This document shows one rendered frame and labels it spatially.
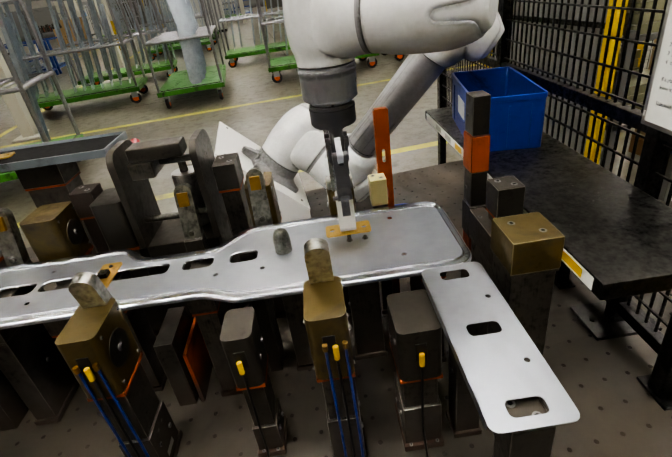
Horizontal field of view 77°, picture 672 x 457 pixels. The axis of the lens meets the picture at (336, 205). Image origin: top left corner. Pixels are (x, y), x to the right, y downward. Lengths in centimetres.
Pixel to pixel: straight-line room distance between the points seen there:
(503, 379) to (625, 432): 41
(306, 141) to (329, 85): 76
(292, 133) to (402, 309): 86
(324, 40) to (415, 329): 43
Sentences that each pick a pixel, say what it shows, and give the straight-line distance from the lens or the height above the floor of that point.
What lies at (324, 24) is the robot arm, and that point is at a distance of 62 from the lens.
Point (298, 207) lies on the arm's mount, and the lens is 142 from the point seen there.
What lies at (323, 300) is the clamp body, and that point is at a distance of 61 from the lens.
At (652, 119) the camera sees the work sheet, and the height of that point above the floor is 116.
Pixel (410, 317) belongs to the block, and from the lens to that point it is 66.
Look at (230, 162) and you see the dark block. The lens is 94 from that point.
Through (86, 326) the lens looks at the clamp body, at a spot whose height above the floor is 105.
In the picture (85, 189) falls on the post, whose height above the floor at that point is 110.
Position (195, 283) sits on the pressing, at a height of 100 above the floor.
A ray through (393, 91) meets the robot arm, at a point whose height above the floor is 114.
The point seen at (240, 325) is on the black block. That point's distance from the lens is 69.
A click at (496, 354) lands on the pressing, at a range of 60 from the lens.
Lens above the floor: 144
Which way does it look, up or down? 28 degrees down
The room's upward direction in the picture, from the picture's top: 8 degrees counter-clockwise
